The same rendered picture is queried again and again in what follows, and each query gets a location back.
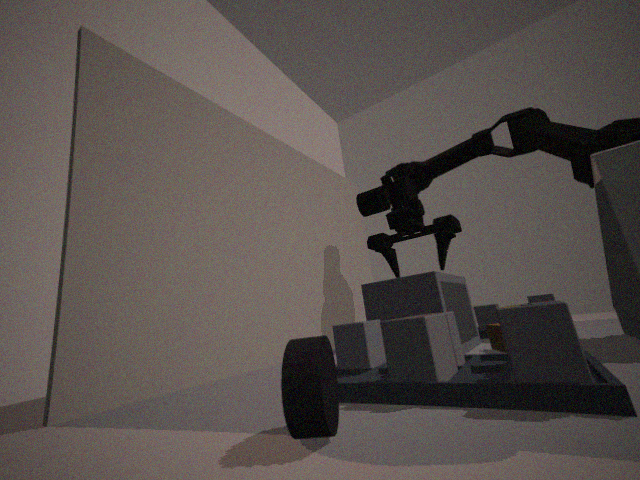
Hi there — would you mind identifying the beige flat wall panel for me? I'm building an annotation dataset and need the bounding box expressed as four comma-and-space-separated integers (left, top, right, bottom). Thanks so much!
43, 26, 373, 427

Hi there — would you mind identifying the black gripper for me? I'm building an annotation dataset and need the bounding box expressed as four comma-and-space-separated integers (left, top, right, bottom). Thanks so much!
367, 215, 462, 278

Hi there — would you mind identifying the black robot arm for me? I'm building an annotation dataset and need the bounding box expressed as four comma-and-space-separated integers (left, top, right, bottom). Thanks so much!
356, 107, 640, 230

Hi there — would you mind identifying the brown rectangular block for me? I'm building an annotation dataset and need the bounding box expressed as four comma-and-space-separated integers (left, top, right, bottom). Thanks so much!
486, 323, 507, 353

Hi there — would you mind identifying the black wheel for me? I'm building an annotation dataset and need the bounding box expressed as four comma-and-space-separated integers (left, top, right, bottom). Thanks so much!
282, 335, 339, 440

